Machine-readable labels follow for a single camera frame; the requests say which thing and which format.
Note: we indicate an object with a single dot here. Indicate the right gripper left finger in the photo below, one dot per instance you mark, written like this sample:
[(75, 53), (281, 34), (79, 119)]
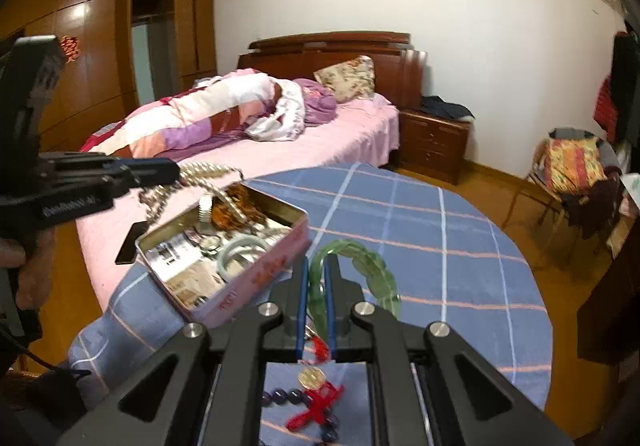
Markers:
[(204, 386)]

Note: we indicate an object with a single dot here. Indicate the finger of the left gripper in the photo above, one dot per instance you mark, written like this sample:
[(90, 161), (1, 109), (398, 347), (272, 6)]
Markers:
[(67, 167), (101, 184)]

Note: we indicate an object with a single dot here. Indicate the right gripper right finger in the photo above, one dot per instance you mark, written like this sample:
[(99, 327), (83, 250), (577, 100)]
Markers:
[(427, 386)]

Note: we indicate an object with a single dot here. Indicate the left hand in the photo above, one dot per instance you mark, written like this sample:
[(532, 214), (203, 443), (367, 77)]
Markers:
[(34, 268)]

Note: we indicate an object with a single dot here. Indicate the black smartphone on bed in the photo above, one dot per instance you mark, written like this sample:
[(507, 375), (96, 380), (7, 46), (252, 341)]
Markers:
[(127, 253)]

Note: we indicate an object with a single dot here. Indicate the blue plaid tablecloth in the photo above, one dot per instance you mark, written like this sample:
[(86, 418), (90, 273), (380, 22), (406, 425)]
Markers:
[(450, 262)]

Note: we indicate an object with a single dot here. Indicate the pink tin box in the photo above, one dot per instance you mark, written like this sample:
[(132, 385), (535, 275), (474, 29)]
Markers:
[(188, 277)]

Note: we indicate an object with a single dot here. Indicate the silver wristwatch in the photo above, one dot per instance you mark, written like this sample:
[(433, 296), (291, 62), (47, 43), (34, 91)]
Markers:
[(211, 241)]

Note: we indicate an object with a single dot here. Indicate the pale jade bangle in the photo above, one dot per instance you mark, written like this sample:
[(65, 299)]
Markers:
[(238, 255)]

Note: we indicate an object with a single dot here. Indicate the wooden wardrobe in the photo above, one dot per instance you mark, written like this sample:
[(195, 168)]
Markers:
[(98, 87)]

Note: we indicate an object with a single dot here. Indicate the pink patchwork quilt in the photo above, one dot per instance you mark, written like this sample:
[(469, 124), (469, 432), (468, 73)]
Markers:
[(260, 106)]

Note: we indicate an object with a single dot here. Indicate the dark wooden desk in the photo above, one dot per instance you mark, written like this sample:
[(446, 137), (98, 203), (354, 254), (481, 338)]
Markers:
[(608, 322)]

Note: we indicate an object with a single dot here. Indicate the dark garment on chair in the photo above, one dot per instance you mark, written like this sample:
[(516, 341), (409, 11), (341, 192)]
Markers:
[(594, 210)]

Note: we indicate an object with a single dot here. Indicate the wooden nightstand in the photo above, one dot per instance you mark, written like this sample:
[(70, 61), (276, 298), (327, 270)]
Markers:
[(432, 146)]

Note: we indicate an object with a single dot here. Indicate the purple garment on bed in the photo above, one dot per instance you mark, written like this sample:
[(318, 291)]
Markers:
[(320, 102)]

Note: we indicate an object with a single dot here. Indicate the rattan chair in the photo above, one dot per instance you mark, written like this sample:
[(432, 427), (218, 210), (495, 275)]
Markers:
[(554, 202)]

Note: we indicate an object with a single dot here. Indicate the colourful cushion on chair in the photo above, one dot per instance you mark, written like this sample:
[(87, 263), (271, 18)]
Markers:
[(571, 167)]

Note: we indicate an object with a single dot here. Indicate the dark clothes on nightstand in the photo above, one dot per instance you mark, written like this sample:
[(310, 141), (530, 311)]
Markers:
[(434, 106)]

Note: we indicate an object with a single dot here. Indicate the white floral desk cloth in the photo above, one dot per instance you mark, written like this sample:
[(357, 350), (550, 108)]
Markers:
[(630, 204)]

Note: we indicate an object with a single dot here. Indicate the floral pillow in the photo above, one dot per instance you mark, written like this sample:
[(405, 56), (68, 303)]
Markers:
[(349, 80)]

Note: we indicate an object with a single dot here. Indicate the pink bed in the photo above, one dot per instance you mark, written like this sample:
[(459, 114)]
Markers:
[(364, 130)]

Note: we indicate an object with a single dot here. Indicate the wooden headboard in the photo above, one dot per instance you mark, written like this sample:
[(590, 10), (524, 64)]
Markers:
[(398, 66)]

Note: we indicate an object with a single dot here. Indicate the red hanging jacket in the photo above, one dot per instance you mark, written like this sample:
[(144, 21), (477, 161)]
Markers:
[(605, 113)]

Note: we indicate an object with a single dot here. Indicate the hanging dark coats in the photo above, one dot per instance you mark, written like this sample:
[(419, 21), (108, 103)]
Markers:
[(624, 72)]

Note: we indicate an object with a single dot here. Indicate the red cord coin charm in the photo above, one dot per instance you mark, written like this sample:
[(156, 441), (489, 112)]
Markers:
[(317, 392)]

